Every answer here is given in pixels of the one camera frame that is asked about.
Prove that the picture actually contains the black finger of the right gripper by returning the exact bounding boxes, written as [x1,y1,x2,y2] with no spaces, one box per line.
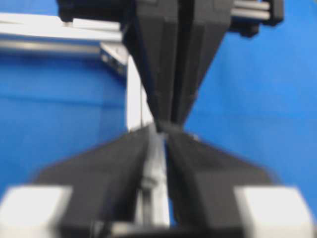
[123,0,178,121]
[172,0,230,124]

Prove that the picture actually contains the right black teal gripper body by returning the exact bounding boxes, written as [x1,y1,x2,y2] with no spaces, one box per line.
[56,0,284,37]

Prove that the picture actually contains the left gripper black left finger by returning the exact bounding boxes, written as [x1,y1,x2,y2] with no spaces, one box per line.
[29,127,156,238]

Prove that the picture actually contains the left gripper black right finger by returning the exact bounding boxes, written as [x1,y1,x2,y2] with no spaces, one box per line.
[167,130,273,238]

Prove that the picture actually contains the aluminium extrusion frame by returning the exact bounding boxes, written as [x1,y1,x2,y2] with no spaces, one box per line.
[0,12,154,130]

